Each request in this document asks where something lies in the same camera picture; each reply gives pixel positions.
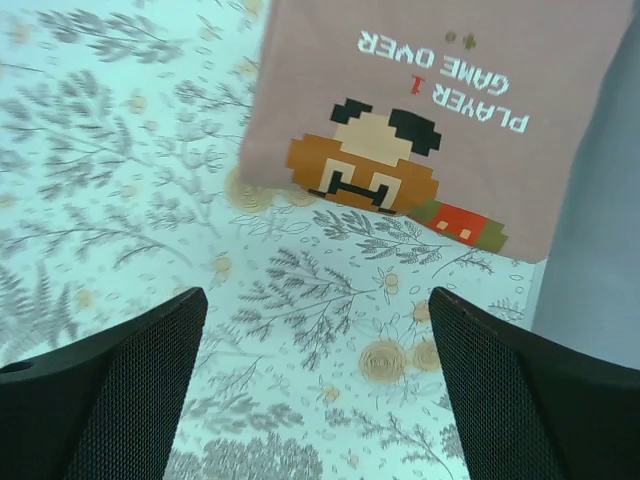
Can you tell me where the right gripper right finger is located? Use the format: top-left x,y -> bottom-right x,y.
428,287 -> 639,480

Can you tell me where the floral table mat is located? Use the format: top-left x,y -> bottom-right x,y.
1,1 -> 534,479

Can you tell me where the pink mario t shirt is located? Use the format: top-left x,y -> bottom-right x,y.
239,0 -> 636,263

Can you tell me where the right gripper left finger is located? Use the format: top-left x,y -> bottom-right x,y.
1,287 -> 208,480

